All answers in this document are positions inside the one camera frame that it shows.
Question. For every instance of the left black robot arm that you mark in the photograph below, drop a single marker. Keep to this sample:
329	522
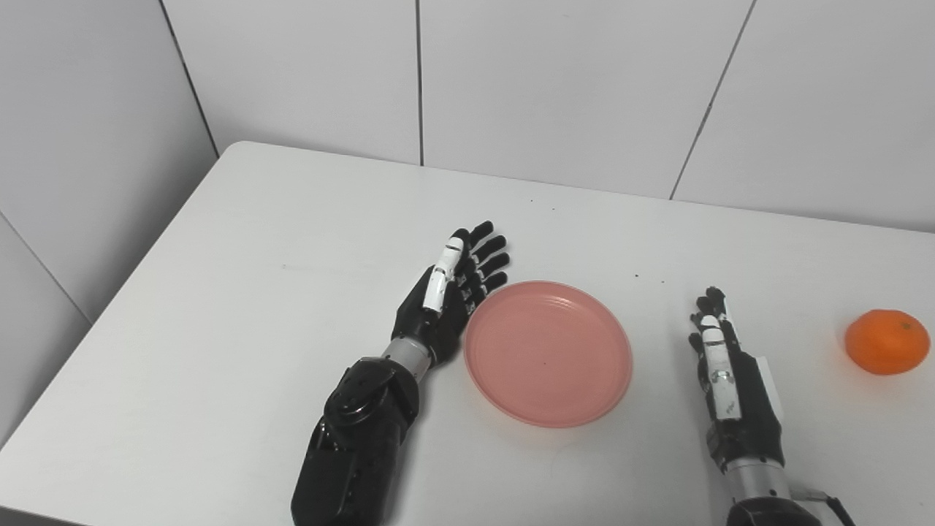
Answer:
365	438

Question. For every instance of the pink round plate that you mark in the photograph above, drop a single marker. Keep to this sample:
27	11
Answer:
548	353

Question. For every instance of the orange fruit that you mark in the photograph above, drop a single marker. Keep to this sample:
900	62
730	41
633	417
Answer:
887	342

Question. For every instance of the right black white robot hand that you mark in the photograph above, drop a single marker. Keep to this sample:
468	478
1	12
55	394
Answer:
738	394

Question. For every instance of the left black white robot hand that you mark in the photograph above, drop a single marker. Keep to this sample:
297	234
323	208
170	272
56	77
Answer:
438	307

